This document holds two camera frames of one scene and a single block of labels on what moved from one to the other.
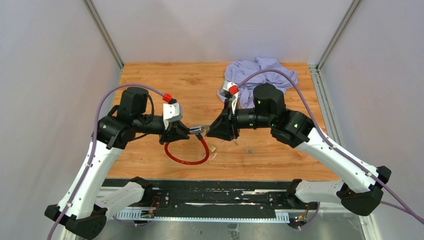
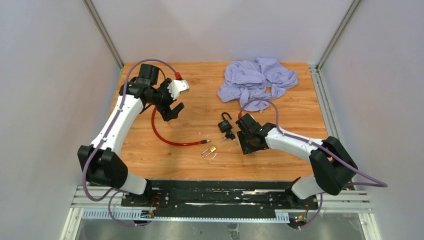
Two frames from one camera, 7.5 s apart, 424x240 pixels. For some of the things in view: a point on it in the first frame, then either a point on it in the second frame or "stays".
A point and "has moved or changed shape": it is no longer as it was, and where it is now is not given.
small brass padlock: (212, 148) stays
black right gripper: (225, 127) → (247, 149)
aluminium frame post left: (105, 34) stays
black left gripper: (176, 131) → (163, 87)
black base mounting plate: (217, 199) stays
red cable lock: (197, 130) has moved or changed shape
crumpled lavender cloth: (237, 71) stays
